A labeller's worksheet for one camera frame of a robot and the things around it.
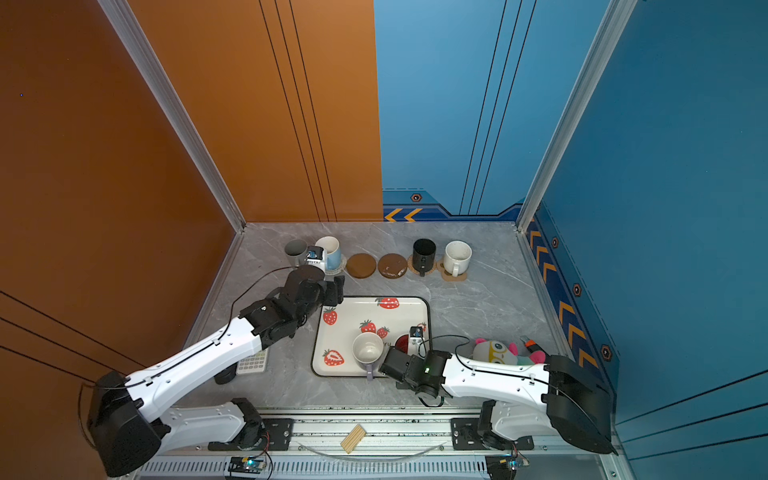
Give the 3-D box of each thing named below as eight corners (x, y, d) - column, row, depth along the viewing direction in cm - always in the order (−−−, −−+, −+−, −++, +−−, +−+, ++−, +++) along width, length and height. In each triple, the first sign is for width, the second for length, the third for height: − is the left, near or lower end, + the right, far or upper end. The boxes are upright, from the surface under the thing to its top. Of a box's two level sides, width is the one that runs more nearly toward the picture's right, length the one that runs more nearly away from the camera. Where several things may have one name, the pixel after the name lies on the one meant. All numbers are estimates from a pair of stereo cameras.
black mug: (413, 280, 105) (414, 263, 98) (412, 256, 112) (413, 238, 105) (435, 280, 105) (438, 263, 98) (432, 256, 112) (435, 238, 105)
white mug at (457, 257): (444, 283, 104) (447, 267, 97) (440, 256, 112) (443, 239, 104) (470, 283, 104) (476, 267, 97) (465, 256, 112) (470, 239, 104)
